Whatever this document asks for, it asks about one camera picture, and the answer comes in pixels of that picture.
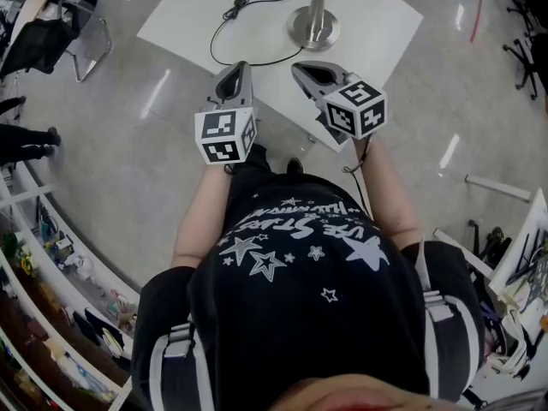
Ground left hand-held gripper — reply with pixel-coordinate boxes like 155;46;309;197
194;61;259;166

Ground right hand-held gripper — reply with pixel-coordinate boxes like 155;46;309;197
291;61;389;146

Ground silver metal lamp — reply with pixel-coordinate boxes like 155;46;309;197
284;0;342;53

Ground person's right forearm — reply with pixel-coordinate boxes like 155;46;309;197
361;135;426;254

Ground person's left forearm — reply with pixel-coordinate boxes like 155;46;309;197
170;164;235;270

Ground person's black trousers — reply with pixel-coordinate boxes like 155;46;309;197
225;142;279;184

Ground red floor strip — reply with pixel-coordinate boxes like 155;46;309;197
469;0;484;44

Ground black bag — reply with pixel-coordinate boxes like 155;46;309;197
0;15;82;79

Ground white bar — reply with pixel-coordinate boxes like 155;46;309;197
464;173;532;201

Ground black tripod stand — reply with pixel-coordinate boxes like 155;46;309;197
466;218;514;269

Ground black star-print t-shirt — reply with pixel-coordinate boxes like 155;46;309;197
130;172;485;411

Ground long white shelf unit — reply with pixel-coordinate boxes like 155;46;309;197
0;160;143;411

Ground person's face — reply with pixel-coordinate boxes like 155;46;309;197
284;372;548;411

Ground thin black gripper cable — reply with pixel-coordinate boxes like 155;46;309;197
341;137;374;220

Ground metal frame chair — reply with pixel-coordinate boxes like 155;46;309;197
40;0;113;84

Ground grey shoulder strap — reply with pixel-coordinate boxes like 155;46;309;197
417;237;485;404
147;319;217;411

